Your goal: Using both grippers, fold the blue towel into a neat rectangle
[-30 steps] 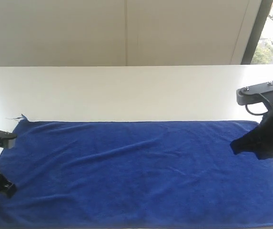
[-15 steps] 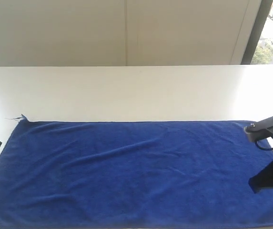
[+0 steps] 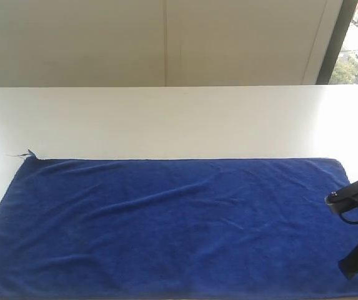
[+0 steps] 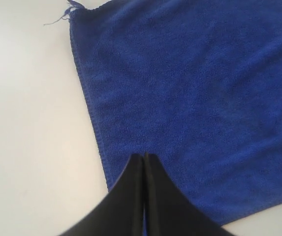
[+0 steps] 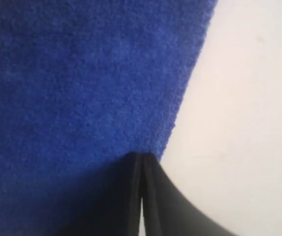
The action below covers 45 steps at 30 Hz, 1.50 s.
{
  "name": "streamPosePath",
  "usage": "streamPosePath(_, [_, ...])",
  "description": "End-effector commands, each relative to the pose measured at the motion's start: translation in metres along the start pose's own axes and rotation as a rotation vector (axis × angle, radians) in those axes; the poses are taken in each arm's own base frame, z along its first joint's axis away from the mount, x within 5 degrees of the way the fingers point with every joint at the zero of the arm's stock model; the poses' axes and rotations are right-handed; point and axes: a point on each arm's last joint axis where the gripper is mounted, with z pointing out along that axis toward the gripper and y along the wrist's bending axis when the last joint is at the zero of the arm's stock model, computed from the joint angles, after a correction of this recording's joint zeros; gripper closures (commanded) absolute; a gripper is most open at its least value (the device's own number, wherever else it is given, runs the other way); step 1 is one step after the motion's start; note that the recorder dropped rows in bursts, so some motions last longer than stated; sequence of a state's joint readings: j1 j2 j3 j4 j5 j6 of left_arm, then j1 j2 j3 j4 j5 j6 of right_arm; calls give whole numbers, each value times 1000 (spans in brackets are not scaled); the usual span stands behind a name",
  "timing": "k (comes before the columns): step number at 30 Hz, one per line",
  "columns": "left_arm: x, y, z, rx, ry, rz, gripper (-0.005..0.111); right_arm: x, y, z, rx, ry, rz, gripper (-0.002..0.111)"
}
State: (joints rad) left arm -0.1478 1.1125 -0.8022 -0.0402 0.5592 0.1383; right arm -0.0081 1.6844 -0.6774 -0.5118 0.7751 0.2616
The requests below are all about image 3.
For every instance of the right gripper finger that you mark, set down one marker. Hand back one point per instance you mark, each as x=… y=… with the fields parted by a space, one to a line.
x=349 y=265

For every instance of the blue towel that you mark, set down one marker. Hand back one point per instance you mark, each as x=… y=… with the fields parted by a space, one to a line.
x=192 y=229

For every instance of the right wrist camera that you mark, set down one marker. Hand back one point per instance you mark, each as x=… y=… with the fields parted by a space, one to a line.
x=344 y=201

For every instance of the dark window frame post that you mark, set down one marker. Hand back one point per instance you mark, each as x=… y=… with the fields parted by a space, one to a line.
x=338 y=35

